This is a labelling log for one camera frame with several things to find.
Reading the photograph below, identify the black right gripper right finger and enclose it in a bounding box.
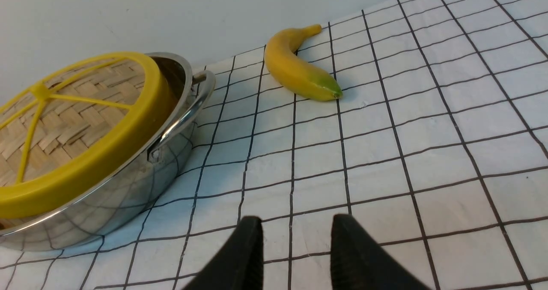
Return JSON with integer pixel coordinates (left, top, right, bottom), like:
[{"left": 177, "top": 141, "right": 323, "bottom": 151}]
[{"left": 330, "top": 214, "right": 428, "bottom": 290}]

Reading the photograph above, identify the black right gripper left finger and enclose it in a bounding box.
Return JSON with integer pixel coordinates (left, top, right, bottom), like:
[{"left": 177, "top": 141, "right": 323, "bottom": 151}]
[{"left": 184, "top": 216, "right": 264, "bottom": 290}]

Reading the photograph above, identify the woven bamboo steamer lid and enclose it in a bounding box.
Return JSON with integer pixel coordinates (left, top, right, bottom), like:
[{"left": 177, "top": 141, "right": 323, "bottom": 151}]
[{"left": 0, "top": 52, "right": 178, "bottom": 219}]

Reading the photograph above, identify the stainless steel pot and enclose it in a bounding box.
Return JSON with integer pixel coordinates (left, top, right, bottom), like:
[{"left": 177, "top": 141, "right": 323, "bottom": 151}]
[{"left": 0, "top": 52, "right": 217, "bottom": 251}]

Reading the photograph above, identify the white black grid tablecloth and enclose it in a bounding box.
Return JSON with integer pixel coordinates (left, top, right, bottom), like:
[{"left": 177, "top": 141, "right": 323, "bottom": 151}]
[{"left": 1, "top": 0, "right": 548, "bottom": 290}]

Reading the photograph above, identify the yellow banana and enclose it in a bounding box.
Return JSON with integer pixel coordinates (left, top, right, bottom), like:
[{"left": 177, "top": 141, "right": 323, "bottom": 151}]
[{"left": 264, "top": 24, "right": 343, "bottom": 102}]

